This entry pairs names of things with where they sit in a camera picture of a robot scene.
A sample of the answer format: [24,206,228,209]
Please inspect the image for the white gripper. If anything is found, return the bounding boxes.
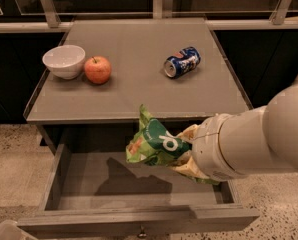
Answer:
[171,114,245,181]

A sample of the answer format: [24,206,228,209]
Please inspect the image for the brass drawer knob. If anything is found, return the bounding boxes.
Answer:
[137,225,147,239]

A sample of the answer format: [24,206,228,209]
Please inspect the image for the translucent plastic bin corner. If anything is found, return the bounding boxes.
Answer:
[0,220,38,240]

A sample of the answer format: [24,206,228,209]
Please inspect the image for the blue soda can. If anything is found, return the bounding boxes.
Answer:
[164,47,201,79]

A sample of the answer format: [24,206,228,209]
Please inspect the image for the grey open top drawer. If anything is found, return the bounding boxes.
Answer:
[18,143,259,238]

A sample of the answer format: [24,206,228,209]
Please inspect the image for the red apple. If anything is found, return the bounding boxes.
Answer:
[84,56,112,84]

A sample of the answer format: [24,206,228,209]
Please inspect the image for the green rice chip bag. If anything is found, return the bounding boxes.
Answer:
[126,105,219,185]

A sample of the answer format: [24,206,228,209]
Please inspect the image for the grey cabinet with glass top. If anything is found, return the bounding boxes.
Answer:
[25,18,252,148]

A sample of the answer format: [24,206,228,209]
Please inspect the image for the white ceramic bowl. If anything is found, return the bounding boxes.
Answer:
[42,45,86,80]

